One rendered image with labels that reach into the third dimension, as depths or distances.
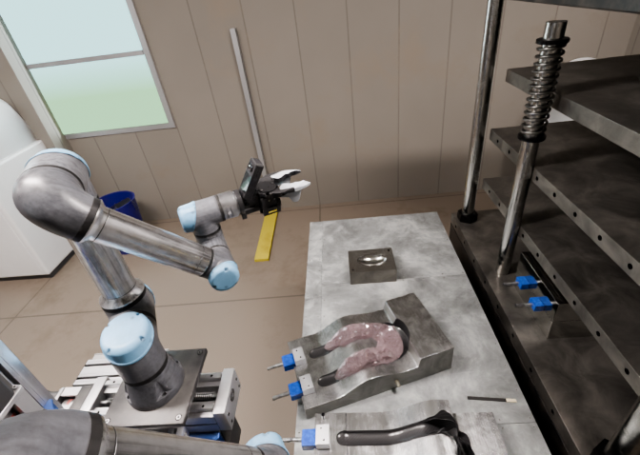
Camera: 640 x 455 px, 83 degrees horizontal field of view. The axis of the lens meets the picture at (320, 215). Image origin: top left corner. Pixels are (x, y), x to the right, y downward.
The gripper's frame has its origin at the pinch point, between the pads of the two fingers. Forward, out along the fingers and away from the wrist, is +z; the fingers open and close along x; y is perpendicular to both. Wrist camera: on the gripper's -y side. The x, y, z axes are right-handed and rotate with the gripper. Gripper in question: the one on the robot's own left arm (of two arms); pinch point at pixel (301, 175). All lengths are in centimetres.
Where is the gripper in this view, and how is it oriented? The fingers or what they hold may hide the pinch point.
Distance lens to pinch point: 105.5
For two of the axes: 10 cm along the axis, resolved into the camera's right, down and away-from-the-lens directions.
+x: 4.4, 5.6, -7.0
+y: 0.5, 7.6, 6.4
